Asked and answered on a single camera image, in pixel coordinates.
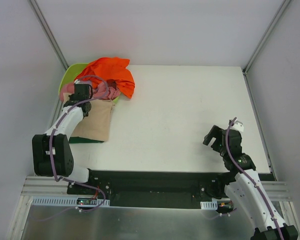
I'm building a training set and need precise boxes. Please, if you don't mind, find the beige t-shirt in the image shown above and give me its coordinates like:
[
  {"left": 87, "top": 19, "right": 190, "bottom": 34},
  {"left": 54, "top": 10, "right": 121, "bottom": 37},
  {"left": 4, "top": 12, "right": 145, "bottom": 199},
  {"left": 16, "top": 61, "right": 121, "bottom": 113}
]
[{"left": 71, "top": 99, "right": 115, "bottom": 142}]

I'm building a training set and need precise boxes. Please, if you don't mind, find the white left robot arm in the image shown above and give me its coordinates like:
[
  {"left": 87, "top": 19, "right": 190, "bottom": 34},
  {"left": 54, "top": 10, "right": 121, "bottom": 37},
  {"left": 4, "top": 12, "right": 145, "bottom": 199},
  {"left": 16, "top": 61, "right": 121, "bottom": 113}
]
[{"left": 32, "top": 84, "right": 96, "bottom": 195}]

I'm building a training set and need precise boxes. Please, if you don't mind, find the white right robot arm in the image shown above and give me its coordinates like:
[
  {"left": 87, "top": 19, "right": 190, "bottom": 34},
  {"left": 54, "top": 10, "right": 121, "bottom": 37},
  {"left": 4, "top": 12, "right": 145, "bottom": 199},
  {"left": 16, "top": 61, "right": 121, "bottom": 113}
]
[{"left": 203, "top": 123, "right": 299, "bottom": 240}]

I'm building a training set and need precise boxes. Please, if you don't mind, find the pink red t-shirt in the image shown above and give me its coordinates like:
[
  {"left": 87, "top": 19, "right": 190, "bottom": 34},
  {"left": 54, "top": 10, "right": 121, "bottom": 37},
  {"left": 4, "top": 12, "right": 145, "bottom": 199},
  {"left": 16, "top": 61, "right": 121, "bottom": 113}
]
[{"left": 59, "top": 82, "right": 121, "bottom": 102}]

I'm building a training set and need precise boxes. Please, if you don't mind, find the folded dark green t-shirt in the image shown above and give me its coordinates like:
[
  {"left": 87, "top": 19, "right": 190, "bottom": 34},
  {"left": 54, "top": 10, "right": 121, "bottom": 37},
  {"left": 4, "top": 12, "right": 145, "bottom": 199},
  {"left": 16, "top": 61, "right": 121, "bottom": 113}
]
[{"left": 69, "top": 136, "right": 104, "bottom": 144}]

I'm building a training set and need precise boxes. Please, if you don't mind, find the lime green plastic basket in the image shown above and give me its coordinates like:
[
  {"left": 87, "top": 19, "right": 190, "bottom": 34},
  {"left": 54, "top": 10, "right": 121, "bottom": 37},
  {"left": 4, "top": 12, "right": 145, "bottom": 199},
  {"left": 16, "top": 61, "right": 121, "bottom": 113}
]
[{"left": 59, "top": 63, "right": 119, "bottom": 103}]

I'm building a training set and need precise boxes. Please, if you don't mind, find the orange t-shirt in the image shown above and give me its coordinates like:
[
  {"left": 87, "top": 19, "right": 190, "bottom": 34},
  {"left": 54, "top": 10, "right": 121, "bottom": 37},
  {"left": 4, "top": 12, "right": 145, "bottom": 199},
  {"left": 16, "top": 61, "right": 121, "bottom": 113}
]
[{"left": 86, "top": 57, "right": 135, "bottom": 99}]

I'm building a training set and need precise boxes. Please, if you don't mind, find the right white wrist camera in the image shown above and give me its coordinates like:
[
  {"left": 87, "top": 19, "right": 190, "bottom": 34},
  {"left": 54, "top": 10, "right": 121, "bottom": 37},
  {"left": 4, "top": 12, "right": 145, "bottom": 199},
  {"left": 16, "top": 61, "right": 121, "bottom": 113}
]
[{"left": 230, "top": 120, "right": 244, "bottom": 133}]

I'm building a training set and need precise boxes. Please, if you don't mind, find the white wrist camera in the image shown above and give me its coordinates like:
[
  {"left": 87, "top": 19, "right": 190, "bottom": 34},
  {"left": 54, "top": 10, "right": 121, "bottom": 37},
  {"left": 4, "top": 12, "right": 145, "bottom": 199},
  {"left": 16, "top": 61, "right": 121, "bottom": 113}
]
[
  {"left": 230, "top": 120, "right": 244, "bottom": 133},
  {"left": 74, "top": 79, "right": 84, "bottom": 85}
]

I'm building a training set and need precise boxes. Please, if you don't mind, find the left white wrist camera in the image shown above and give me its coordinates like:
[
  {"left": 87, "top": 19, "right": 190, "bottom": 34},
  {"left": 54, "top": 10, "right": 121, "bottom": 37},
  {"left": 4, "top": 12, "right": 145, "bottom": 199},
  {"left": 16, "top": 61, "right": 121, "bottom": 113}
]
[{"left": 74, "top": 79, "right": 84, "bottom": 85}]

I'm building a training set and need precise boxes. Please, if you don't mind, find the right aluminium table rail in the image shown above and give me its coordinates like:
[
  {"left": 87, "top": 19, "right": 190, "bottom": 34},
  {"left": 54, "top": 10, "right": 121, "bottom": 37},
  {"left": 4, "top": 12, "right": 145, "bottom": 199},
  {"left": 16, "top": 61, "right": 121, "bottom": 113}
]
[{"left": 242, "top": 70, "right": 278, "bottom": 181}]

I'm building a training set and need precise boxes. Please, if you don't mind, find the right white cable duct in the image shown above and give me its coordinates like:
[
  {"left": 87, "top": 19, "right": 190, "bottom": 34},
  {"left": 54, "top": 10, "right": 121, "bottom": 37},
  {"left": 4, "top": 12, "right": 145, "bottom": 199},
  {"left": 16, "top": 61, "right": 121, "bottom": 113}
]
[{"left": 200, "top": 201, "right": 218, "bottom": 211}]

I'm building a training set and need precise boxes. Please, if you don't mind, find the white cable duct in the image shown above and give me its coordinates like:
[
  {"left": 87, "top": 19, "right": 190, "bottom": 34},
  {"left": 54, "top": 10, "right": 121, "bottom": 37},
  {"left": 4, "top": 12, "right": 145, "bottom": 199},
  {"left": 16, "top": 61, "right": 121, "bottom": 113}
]
[
  {"left": 200, "top": 201, "right": 218, "bottom": 211},
  {"left": 32, "top": 196, "right": 110, "bottom": 208}
]

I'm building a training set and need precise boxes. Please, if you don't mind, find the front aluminium cross rail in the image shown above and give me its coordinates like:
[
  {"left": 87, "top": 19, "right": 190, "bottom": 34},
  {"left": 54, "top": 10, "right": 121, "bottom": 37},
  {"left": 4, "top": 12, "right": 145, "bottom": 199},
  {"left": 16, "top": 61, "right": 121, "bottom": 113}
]
[{"left": 21, "top": 176, "right": 68, "bottom": 196}]

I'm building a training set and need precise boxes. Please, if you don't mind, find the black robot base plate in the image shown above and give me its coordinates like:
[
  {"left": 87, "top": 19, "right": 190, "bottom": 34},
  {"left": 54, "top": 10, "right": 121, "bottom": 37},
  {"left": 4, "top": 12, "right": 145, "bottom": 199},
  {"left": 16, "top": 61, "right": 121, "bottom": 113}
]
[{"left": 67, "top": 170, "right": 229, "bottom": 209}]

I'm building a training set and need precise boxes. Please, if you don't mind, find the right aluminium frame post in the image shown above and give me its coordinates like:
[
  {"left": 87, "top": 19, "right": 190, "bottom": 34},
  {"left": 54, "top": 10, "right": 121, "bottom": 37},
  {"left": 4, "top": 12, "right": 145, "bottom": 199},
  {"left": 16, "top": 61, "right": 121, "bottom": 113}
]
[{"left": 242, "top": 0, "right": 293, "bottom": 76}]

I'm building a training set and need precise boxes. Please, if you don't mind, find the aluminium frame post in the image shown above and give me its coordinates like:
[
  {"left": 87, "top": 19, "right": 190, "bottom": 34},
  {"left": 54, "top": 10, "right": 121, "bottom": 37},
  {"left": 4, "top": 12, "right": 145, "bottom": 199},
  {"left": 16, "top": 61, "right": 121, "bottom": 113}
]
[
  {"left": 27, "top": 0, "right": 69, "bottom": 70},
  {"left": 242, "top": 0, "right": 293, "bottom": 76}
]

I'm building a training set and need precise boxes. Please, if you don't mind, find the left white cable duct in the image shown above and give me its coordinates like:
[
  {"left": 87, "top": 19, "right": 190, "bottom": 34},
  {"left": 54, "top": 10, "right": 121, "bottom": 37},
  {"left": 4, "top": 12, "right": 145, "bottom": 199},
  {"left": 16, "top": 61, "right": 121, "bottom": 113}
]
[{"left": 32, "top": 196, "right": 110, "bottom": 208}]

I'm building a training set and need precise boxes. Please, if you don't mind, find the left aluminium frame post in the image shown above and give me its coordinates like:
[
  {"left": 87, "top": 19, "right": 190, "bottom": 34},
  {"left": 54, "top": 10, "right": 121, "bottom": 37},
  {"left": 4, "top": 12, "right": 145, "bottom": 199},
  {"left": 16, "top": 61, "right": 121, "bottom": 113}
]
[{"left": 27, "top": 0, "right": 69, "bottom": 70}]

